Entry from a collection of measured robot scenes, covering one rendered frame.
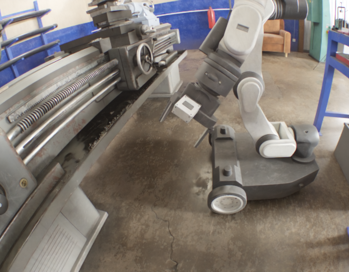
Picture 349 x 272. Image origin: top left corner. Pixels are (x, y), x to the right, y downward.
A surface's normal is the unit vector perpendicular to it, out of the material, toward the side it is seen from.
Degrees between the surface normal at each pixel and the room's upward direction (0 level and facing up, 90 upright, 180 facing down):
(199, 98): 69
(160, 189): 0
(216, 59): 58
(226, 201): 90
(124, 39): 90
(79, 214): 90
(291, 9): 113
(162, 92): 90
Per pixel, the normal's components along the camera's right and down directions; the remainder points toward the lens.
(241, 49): -0.28, 0.28
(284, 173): -0.14, -0.80
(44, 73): 0.45, -0.63
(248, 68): -0.14, 0.59
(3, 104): 0.95, 0.04
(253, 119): -0.05, 0.87
